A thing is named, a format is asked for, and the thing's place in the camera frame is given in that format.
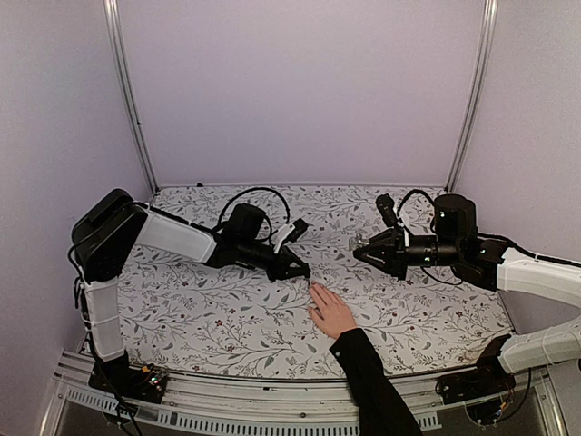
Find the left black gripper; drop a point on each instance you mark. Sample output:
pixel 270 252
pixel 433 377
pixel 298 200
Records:
pixel 282 269

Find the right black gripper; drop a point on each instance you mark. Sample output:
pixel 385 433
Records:
pixel 393 241

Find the black sleeved forearm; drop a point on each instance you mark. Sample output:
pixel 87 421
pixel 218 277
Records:
pixel 382 410

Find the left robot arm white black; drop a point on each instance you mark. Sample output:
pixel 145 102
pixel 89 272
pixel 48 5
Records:
pixel 111 234

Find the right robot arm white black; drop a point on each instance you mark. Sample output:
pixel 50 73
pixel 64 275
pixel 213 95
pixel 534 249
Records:
pixel 489 262

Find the person's bare hand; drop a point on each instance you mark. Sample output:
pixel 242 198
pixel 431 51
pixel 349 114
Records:
pixel 329 312

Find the floral patterned table mat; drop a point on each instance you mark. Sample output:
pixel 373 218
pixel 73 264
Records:
pixel 235 322

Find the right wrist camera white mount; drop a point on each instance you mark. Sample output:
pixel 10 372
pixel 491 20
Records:
pixel 388 212

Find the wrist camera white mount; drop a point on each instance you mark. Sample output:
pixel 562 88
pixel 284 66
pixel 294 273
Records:
pixel 388 212
pixel 288 233

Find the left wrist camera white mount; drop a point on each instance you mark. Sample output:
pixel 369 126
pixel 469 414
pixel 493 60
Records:
pixel 288 233

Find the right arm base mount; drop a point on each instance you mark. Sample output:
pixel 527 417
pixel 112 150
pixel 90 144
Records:
pixel 487 378

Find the front aluminium slotted rail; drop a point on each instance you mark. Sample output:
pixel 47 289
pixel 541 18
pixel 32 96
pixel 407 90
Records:
pixel 197 404

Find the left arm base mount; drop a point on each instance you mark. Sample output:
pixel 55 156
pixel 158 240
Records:
pixel 144 383

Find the right aluminium frame post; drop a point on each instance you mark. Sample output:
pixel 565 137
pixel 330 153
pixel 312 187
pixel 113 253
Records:
pixel 485 43

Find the aluminium frame post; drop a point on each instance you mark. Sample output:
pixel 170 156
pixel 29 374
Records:
pixel 485 43
pixel 115 32

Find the left aluminium frame post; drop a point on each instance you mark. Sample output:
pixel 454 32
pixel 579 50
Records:
pixel 115 32

